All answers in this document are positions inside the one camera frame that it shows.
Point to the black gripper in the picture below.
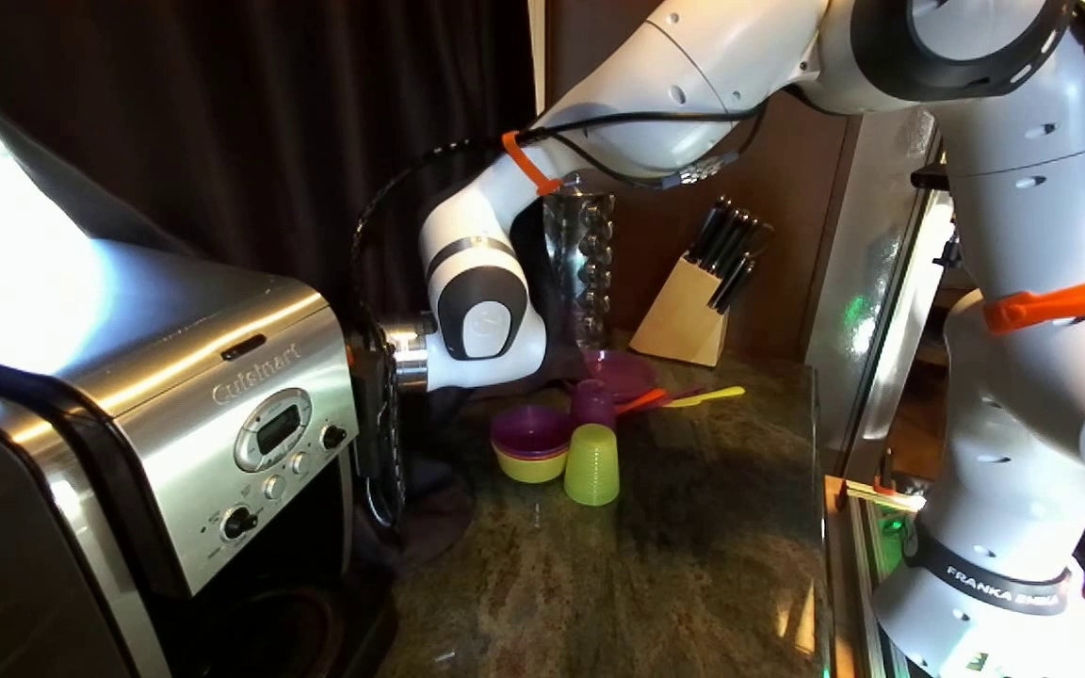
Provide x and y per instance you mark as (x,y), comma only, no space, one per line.
(380,426)

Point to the silver toaster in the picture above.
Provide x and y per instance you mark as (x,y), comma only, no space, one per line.
(191,417)

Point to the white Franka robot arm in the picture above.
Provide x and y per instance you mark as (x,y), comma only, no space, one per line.
(1006,191)

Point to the magenta plastic bowl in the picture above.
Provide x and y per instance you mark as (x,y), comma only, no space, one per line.
(527,432)

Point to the yellow plastic bowl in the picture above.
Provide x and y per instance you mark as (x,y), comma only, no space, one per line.
(527,470)

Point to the yellow-green plastic cup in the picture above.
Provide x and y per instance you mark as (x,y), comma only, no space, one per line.
(594,470)

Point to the purple plastic plate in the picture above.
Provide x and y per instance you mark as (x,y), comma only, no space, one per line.
(625,376)

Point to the orange plastic spoon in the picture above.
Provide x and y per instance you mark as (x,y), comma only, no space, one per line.
(641,400)

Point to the wooden knife block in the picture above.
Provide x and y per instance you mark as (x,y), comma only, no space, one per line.
(680,314)

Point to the black curtain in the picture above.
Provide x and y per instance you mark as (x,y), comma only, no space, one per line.
(253,113)

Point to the robot mounting stand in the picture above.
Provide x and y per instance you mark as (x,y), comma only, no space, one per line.
(866,550)

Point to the reflective metal panel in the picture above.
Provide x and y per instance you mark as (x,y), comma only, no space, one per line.
(884,277)

